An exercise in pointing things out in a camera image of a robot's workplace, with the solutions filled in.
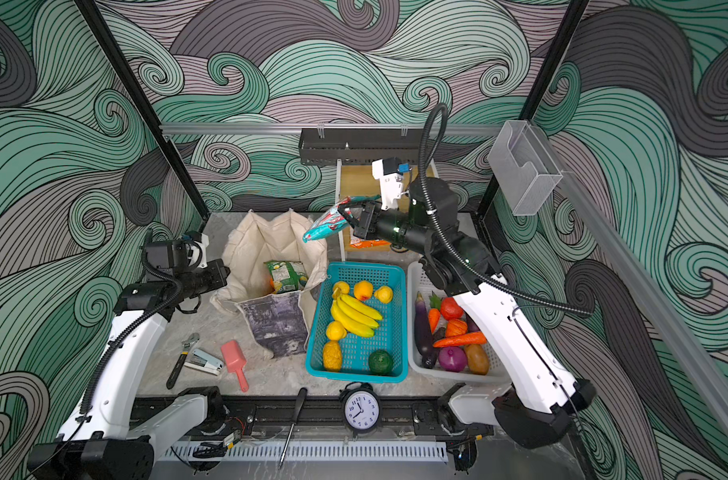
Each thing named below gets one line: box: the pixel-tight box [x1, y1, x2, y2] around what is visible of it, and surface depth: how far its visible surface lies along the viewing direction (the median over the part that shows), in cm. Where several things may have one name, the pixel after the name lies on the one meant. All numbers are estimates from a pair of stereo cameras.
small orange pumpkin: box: [446, 318, 468, 337], surface depth 85 cm
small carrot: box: [428, 291, 442, 334], surface depth 90 cm
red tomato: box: [441, 296, 463, 320], surface depth 89 cm
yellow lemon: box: [326, 320, 347, 341], surface depth 86 cm
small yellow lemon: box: [374, 285, 393, 304], surface depth 94 cm
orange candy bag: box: [350, 237, 392, 249], surface depth 92 cm
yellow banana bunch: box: [331, 287, 383, 338], surface depth 90 cm
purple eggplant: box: [414, 291, 438, 369], surface depth 83 cm
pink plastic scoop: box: [220, 340, 249, 393], surface depth 83 cm
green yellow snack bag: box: [264, 260, 309, 294], surface depth 92 cm
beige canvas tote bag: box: [210, 208, 328, 359], surface depth 80 cm
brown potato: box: [465, 344, 489, 375], surface depth 80 cm
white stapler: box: [184, 348, 224, 376], surface depth 82 cm
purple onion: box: [438, 346, 467, 373], surface depth 80 cm
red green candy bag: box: [302, 196, 351, 243], surface depth 57 cm
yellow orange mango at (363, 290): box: [354, 280, 373, 301], surface depth 94 cm
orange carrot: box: [433, 331, 487, 347], surface depth 81 cm
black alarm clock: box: [339, 381, 381, 439], surface depth 74 cm
